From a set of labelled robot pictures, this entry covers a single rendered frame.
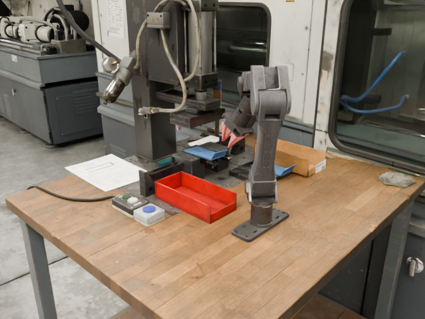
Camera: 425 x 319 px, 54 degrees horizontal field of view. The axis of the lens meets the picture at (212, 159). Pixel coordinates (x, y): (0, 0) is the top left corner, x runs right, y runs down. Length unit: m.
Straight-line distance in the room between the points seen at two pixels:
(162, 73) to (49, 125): 3.12
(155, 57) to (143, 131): 0.31
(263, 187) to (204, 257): 0.25
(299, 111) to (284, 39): 0.33
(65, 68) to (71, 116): 0.50
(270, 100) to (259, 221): 0.36
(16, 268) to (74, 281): 0.41
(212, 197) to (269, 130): 0.39
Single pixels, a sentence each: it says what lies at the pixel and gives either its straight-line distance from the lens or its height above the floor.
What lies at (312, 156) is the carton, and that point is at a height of 0.94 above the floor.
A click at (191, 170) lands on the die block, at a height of 0.95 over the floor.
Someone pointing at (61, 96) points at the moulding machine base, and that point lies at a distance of 4.52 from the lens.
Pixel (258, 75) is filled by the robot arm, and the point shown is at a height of 1.34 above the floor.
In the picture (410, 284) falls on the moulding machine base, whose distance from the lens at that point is 1.96.
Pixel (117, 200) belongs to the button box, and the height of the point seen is 0.93.
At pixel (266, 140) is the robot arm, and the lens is 1.07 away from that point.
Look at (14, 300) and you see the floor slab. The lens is 2.58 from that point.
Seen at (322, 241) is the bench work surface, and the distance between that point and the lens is 1.19.
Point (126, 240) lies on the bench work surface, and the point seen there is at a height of 0.90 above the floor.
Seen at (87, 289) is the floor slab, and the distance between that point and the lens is 2.51.
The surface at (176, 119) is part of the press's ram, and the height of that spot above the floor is 1.12.
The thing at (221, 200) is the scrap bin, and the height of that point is 0.91.
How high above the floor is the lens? 1.53
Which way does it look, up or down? 22 degrees down
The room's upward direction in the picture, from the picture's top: straight up
